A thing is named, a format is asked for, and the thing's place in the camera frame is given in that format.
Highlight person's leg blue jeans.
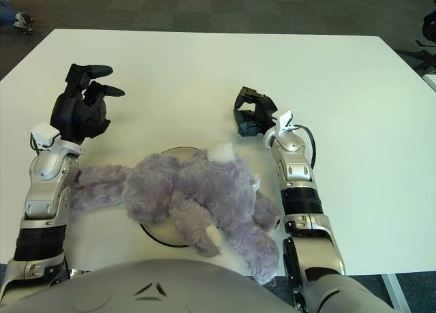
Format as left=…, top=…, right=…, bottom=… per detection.
left=0, top=0, right=18, bottom=24

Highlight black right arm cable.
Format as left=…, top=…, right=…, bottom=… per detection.
left=294, top=124, right=316, bottom=170

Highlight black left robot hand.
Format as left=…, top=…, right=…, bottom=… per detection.
left=50, top=63, right=126, bottom=145

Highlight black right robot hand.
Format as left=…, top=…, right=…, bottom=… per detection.
left=233, top=86, right=279, bottom=136

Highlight black office chair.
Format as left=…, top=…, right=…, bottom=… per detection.
left=394, top=11, right=436, bottom=75

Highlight white plate black rim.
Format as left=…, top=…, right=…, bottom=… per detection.
left=138, top=145, right=205, bottom=248

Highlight purple plush bear doll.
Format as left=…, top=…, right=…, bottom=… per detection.
left=69, top=140, right=282, bottom=286

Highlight white table leg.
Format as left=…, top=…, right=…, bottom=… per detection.
left=380, top=273, right=408, bottom=313

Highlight grey robot torso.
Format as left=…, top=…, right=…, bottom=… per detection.
left=0, top=258, right=300, bottom=313

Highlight white black sneaker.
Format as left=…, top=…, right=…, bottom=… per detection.
left=12, top=12, right=35, bottom=34

